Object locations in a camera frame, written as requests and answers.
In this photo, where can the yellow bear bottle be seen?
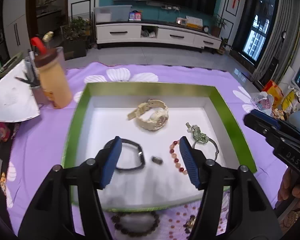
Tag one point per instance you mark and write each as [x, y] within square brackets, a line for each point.
[50, 63]

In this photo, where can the purple floral tablecloth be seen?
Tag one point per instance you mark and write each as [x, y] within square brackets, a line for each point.
[39, 142]

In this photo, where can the white TV cabinet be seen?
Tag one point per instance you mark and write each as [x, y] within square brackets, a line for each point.
[138, 32]

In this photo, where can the silver bangle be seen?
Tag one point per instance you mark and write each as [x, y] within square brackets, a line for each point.
[209, 149]

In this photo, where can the potted plant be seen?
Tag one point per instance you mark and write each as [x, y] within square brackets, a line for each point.
[218, 24]
[76, 38]

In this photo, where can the white paper sheet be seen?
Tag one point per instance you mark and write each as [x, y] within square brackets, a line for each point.
[17, 103]

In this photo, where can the potted plant right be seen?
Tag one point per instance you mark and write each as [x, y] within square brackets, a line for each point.
[218, 24]

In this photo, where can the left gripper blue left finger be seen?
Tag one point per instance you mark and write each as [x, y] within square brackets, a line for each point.
[112, 154]

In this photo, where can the small alarm clock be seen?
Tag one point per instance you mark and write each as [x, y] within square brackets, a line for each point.
[206, 29]

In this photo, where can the pen holder cup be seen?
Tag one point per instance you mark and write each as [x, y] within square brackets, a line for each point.
[32, 79]

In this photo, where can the cream white wristwatch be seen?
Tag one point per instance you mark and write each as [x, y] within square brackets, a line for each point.
[150, 115]

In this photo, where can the black wristwatch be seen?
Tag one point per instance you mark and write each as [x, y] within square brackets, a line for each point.
[131, 159]

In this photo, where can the plastic bag of snacks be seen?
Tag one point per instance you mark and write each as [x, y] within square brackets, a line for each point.
[275, 103]

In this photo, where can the green jade pendant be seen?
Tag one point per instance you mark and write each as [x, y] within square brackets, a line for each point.
[197, 134]

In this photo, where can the potted plant left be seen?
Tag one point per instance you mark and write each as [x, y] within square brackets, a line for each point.
[76, 38]

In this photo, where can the clear plastic storage bin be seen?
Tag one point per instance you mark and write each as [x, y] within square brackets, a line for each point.
[113, 13]

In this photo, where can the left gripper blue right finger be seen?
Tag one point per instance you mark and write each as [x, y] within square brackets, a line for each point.
[192, 159]

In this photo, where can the right human hand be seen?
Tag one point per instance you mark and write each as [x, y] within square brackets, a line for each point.
[286, 189]

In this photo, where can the green cardboard box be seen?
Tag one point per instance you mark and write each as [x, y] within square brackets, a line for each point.
[101, 115]

